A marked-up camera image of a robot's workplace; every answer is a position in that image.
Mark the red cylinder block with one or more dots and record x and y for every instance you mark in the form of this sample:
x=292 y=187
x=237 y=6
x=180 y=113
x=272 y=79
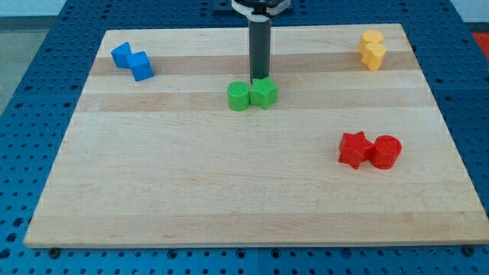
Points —
x=386 y=151

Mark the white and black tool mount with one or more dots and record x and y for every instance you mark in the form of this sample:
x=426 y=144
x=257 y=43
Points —
x=260 y=8

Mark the yellow heart block rear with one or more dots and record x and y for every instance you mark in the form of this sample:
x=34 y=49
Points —
x=369 y=36

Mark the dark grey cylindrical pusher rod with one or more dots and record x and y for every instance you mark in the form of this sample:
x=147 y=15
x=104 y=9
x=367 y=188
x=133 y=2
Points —
x=259 y=49

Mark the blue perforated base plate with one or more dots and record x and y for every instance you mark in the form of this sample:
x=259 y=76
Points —
x=34 y=121

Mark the light wooden board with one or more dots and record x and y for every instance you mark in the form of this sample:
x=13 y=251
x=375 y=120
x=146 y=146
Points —
x=165 y=163

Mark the yellow heart block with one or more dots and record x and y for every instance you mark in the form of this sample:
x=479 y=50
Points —
x=372 y=55
x=369 y=36

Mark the blue cube block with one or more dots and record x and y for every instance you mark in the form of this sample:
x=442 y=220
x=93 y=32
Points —
x=140 y=66
x=120 y=55

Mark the yellow heart block front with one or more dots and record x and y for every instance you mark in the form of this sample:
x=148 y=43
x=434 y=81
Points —
x=372 y=55

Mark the blue cube block front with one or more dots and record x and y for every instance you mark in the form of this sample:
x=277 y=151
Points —
x=140 y=66

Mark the green star block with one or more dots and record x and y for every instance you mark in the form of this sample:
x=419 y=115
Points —
x=263 y=92

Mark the blue cube block rear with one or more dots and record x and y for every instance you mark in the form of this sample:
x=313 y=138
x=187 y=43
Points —
x=120 y=55

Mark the green cylinder block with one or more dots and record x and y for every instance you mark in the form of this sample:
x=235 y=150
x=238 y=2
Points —
x=238 y=96

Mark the red star block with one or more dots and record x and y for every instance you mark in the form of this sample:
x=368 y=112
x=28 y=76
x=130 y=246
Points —
x=354 y=149

